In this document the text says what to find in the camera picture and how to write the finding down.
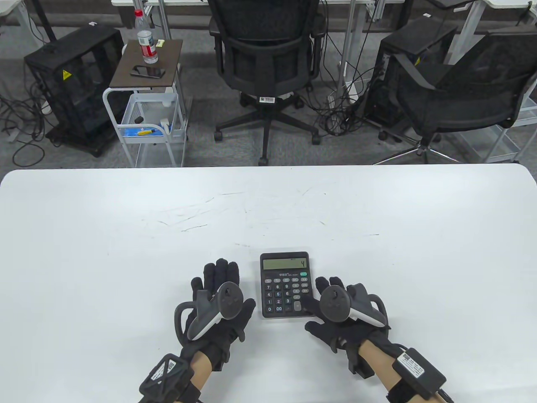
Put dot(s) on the person's left hand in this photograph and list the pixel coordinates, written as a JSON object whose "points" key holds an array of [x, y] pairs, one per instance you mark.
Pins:
{"points": [[245, 315]]}

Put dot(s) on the person's right hand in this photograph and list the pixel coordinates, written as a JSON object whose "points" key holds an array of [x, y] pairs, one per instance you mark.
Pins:
{"points": [[331, 336]]}

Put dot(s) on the black calculator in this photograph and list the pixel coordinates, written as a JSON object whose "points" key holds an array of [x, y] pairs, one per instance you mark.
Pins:
{"points": [[279, 289]]}

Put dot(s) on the person's left forearm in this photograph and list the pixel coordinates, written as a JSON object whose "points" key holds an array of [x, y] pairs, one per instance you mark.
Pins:
{"points": [[201, 367]]}

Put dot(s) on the person's right forearm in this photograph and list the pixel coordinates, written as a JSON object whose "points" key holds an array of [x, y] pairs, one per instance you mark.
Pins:
{"points": [[377, 361]]}

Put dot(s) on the grey left hand controller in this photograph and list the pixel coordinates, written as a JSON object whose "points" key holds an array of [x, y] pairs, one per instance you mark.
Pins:
{"points": [[228, 300]]}

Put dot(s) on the grey hand controller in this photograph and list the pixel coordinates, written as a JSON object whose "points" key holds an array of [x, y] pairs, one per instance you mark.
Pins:
{"points": [[228, 300], [333, 302]]}

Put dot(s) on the grey right hand controller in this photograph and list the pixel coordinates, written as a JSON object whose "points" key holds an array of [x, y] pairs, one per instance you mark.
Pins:
{"points": [[333, 302]]}

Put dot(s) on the white power strip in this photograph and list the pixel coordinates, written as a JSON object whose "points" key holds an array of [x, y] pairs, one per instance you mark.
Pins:
{"points": [[351, 89]]}

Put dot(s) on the black mesh office chair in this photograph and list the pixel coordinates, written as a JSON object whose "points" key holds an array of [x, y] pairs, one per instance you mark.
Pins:
{"points": [[264, 54]]}

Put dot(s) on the black smartphone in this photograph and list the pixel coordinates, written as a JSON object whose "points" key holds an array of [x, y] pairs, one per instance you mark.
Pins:
{"points": [[147, 71]]}

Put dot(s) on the white cart with brown top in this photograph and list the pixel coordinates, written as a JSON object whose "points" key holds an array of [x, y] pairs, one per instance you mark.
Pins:
{"points": [[163, 58]]}

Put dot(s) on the black chair with chrome base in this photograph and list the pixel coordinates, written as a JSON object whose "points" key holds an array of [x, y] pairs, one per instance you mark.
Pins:
{"points": [[470, 92]]}

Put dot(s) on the red label plastic water bottle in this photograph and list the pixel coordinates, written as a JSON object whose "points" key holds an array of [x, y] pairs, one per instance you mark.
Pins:
{"points": [[147, 48]]}

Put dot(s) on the black cabinet with yellow sticker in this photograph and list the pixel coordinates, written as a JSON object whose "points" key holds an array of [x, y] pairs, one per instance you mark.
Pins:
{"points": [[79, 84]]}

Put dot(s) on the black computer tower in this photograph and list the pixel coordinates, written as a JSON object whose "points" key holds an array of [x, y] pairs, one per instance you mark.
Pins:
{"points": [[415, 40]]}

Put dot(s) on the white desk frame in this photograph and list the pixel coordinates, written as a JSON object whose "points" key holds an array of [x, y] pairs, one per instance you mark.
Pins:
{"points": [[351, 42]]}

